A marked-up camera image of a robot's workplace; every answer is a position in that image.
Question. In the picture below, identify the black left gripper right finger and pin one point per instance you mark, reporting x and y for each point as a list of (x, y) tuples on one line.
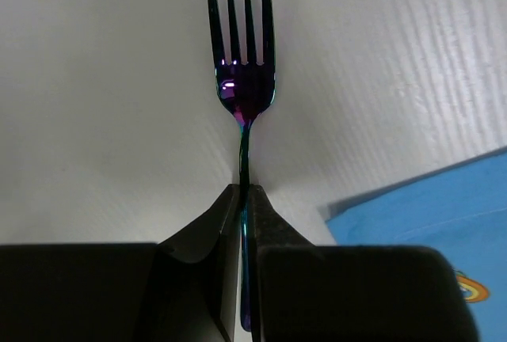
[(305, 292)]

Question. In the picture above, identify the iridescent metal fork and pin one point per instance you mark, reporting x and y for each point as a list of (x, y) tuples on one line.
[(245, 90)]

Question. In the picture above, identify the blue patterned cloth napkin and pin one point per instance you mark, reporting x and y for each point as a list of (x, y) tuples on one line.
[(461, 212)]

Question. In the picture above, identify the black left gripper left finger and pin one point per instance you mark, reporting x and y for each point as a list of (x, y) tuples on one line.
[(180, 289)]

